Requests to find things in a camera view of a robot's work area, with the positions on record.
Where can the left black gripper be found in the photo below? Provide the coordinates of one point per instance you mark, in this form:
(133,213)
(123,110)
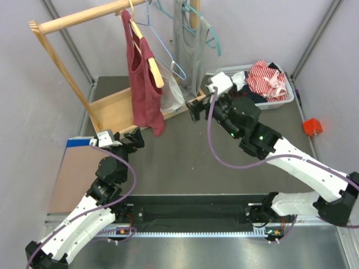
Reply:
(134,136)

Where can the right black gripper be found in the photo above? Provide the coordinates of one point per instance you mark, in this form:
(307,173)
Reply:
(197,106)

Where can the wooden clothes hanger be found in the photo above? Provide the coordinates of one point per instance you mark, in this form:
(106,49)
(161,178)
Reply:
(148,57)

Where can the red tank top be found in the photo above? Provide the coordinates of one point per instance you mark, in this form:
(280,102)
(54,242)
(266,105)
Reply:
(145,96)

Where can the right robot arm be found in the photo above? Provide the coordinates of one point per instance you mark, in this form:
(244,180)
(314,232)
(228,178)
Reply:
(334,193)

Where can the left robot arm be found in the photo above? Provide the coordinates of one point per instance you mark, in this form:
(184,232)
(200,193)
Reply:
(98,208)

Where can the white garment on hanger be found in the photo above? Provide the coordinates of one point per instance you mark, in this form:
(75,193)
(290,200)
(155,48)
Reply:
(172,98)

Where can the grey tank top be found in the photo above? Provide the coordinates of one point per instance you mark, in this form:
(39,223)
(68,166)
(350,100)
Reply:
(189,51)

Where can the white garment in basket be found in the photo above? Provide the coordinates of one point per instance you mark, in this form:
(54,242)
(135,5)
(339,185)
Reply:
(239,80)

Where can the dark navy garment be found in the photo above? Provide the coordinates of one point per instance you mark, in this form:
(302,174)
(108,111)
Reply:
(256,98)

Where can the white laundry basket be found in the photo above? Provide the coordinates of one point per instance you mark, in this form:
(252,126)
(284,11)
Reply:
(230,71)

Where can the brown board blue edge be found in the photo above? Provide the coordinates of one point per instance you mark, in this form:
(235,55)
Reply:
(76,174)

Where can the red white striped garment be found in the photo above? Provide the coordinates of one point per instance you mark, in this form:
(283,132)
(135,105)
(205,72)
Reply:
(267,82)

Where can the orange red block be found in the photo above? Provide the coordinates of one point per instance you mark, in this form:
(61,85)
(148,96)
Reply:
(312,127)

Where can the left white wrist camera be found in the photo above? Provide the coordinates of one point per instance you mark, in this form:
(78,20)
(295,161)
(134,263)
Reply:
(104,139)

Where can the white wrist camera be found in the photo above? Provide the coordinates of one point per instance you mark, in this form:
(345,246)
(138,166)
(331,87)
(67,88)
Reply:
(218,85)
(104,139)

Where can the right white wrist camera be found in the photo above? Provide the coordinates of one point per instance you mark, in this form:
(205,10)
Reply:
(218,85)

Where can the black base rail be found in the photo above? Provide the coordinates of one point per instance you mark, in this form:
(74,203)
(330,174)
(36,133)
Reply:
(195,213)

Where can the blue wire hanger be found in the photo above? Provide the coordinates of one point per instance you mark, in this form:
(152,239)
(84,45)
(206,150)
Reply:
(168,61)

